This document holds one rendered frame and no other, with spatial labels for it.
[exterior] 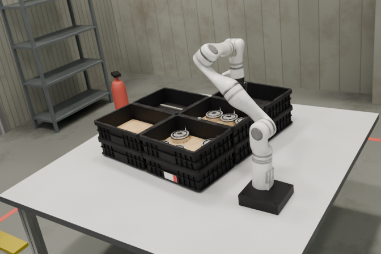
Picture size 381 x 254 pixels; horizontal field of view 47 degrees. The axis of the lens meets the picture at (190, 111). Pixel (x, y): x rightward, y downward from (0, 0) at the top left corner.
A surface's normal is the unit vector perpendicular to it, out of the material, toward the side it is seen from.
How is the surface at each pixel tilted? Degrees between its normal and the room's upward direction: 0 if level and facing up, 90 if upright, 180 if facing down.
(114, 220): 0
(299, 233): 0
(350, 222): 0
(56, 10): 90
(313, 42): 90
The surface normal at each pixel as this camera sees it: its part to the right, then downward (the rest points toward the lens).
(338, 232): -0.13, -0.91
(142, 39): -0.54, 0.39
